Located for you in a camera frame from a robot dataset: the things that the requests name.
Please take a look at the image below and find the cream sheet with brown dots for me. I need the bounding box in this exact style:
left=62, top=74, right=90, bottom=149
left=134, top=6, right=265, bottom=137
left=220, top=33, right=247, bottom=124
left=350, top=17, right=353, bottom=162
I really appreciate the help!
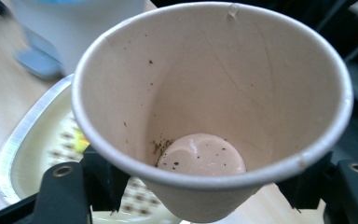
left=47, top=111, right=166, bottom=218

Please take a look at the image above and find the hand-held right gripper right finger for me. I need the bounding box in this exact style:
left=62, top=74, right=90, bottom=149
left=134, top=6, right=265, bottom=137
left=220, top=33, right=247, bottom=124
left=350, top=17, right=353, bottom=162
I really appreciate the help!
left=274, top=151, right=336, bottom=213

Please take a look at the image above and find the silver foil tray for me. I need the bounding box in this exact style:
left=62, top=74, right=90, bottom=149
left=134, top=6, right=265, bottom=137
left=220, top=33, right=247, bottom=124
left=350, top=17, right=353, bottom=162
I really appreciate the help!
left=0, top=74, right=185, bottom=224

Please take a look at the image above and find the beige paper cup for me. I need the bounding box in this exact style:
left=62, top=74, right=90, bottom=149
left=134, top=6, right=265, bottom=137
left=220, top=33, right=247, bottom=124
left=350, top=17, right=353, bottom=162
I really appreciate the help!
left=71, top=1, right=354, bottom=224

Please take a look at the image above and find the white and blue container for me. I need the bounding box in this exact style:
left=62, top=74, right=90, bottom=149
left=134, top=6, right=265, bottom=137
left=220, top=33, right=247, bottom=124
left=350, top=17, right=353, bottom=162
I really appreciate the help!
left=10, top=0, right=147, bottom=80

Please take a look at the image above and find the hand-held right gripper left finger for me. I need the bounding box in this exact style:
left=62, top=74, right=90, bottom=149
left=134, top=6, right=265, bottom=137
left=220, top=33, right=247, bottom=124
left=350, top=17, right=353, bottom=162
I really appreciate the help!
left=80, top=145, right=131, bottom=215

